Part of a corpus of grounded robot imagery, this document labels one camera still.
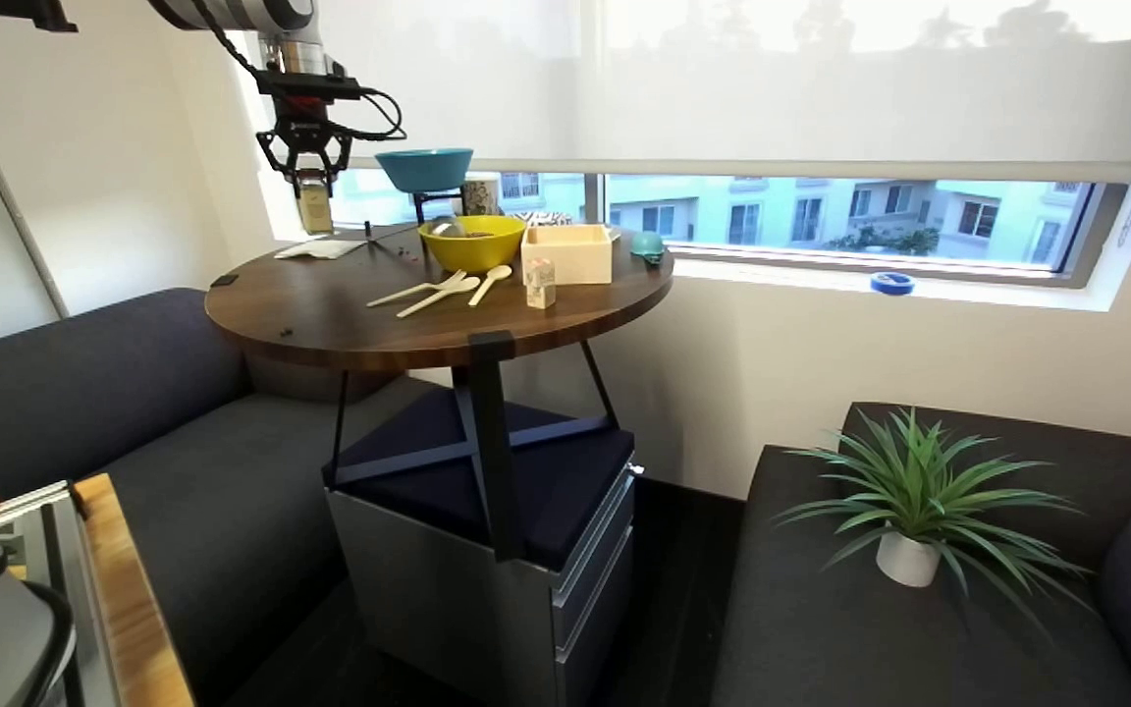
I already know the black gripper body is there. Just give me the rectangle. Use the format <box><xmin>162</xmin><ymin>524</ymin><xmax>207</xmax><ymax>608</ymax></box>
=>
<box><xmin>257</xmin><ymin>92</ymin><xmax>361</xmax><ymax>164</ymax></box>

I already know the white paper towel sheet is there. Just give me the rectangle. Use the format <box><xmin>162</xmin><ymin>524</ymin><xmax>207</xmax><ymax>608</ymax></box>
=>
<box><xmin>272</xmin><ymin>236</ymin><xmax>370</xmax><ymax>263</ymax></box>

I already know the large blue bowl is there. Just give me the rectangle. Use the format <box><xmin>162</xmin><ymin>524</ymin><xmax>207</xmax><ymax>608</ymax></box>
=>
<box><xmin>375</xmin><ymin>145</ymin><xmax>480</xmax><ymax>200</ymax></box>

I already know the black bowl stand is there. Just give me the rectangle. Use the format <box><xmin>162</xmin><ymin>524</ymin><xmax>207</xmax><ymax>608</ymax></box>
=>
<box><xmin>406</xmin><ymin>189</ymin><xmax>464</xmax><ymax>229</ymax></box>

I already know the yellow bowl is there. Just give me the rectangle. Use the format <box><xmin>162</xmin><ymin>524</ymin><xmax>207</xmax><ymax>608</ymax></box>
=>
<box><xmin>418</xmin><ymin>210</ymin><xmax>532</xmax><ymax>274</ymax></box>

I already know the small teal bowl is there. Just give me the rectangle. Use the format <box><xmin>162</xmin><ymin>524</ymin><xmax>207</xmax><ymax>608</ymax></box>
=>
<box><xmin>624</xmin><ymin>231</ymin><xmax>672</xmax><ymax>272</ymax></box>

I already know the white wooden box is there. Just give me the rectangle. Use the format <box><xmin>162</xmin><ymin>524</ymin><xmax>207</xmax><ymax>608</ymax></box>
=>
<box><xmin>519</xmin><ymin>221</ymin><xmax>621</xmax><ymax>291</ymax></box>

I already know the dark grey sofa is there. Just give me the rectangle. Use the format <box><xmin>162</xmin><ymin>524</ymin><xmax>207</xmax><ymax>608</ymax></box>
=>
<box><xmin>707</xmin><ymin>396</ymin><xmax>1131</xmax><ymax>707</ymax></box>
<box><xmin>0</xmin><ymin>285</ymin><xmax>464</xmax><ymax>707</ymax></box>

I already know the black table base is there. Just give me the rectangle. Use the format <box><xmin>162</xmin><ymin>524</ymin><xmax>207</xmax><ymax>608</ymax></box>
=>
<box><xmin>321</xmin><ymin>331</ymin><xmax>621</xmax><ymax>564</ymax></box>

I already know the navy seat cushion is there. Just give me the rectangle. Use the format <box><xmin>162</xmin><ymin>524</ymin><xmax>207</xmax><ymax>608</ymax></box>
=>
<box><xmin>321</xmin><ymin>383</ymin><xmax>638</xmax><ymax>569</ymax></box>

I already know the white roller blind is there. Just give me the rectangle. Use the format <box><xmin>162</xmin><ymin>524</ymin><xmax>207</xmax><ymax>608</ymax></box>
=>
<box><xmin>313</xmin><ymin>0</ymin><xmax>1131</xmax><ymax>189</ymax></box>

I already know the wooden bench board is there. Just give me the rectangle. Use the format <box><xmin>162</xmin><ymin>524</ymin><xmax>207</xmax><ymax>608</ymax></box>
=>
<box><xmin>73</xmin><ymin>468</ymin><xmax>201</xmax><ymax>707</ymax></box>

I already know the grey metal cabinet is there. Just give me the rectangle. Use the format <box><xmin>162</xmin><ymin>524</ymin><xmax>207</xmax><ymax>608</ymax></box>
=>
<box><xmin>321</xmin><ymin>446</ymin><xmax>650</xmax><ymax>707</ymax></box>

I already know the green spiky plant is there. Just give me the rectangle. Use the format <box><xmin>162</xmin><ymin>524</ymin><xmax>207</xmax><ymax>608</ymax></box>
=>
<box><xmin>774</xmin><ymin>405</ymin><xmax>1101</xmax><ymax>631</ymax></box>

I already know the white plant pot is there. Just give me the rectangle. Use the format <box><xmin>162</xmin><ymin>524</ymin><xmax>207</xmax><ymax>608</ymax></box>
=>
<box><xmin>872</xmin><ymin>524</ymin><xmax>948</xmax><ymax>593</ymax></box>

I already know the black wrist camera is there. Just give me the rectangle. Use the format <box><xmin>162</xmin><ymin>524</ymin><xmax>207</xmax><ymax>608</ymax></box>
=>
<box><xmin>257</xmin><ymin>71</ymin><xmax>375</xmax><ymax>104</ymax></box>

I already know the aluminium frame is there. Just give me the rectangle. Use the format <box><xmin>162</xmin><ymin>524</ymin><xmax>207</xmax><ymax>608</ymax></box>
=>
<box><xmin>0</xmin><ymin>477</ymin><xmax>125</xmax><ymax>707</ymax></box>

